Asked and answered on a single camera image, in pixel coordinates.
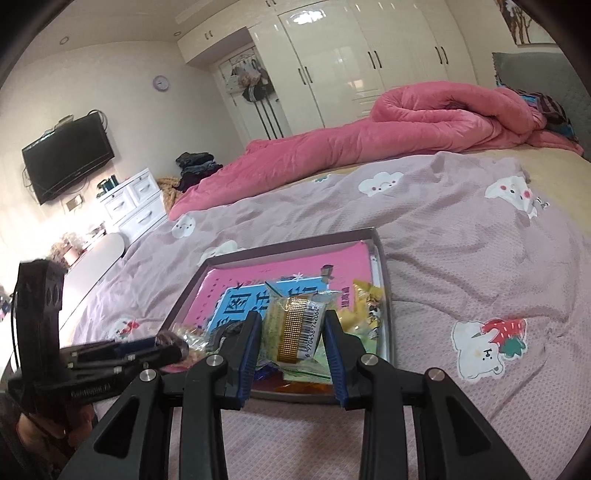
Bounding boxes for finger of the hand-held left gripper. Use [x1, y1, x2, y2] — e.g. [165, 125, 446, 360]
[62, 336, 162, 360]
[69, 353, 188, 376]

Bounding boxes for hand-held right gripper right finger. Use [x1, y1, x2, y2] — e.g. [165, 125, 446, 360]
[323, 310, 529, 480]

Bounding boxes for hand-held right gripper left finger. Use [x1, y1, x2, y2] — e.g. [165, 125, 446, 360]
[69, 311, 264, 480]

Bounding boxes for orange cracker packet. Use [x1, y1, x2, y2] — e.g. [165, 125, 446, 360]
[256, 378, 334, 397]

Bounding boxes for clear barcode pastry packet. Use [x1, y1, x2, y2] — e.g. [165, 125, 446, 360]
[265, 291, 342, 367]

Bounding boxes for yellow snack packet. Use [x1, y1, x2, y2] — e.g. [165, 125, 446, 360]
[339, 279, 385, 340]

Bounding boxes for shallow grey box tray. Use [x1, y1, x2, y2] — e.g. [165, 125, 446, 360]
[168, 226, 395, 407]

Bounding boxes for person's left hand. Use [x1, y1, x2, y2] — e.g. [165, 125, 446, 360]
[16, 406, 95, 462]

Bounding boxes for table clutter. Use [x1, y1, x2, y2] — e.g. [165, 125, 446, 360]
[48, 231, 86, 268]

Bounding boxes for pink children's book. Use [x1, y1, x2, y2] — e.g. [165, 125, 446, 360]
[185, 240, 375, 342]

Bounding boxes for white round table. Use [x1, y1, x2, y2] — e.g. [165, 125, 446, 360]
[58, 232, 126, 305]

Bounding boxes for white drawer cabinet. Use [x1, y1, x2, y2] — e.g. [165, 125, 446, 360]
[99, 168, 167, 243]

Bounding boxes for tan fluffy blanket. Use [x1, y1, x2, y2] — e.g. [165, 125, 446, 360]
[157, 175, 185, 222]

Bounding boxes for pile of dark clothes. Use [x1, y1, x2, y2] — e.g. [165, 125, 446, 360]
[175, 151, 223, 192]

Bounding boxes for pink quilt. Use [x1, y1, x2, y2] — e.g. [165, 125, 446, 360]
[168, 80, 585, 220]

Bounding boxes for white door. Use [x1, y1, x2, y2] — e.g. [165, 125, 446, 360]
[210, 39, 294, 144]

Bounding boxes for hanging caps bunch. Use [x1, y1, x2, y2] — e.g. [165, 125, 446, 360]
[228, 58, 273, 102]

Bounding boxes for white glossy wardrobe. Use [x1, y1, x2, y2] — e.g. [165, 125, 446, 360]
[175, 0, 478, 139]

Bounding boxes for colourful striped clothes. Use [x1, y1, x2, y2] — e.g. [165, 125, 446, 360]
[517, 90, 580, 141]

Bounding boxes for grey padded headboard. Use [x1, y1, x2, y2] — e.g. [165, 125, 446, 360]
[492, 51, 591, 160]

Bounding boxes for black wall television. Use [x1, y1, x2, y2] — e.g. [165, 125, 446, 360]
[21, 112, 115, 205]

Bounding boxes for blossom tree wall painting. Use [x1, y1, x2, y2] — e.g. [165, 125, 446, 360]
[494, 0, 561, 47]

